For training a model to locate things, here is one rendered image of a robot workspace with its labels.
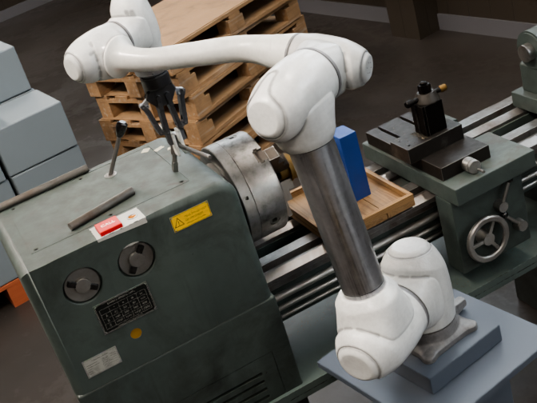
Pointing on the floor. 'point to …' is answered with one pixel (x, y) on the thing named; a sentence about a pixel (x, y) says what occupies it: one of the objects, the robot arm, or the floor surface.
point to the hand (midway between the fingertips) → (177, 141)
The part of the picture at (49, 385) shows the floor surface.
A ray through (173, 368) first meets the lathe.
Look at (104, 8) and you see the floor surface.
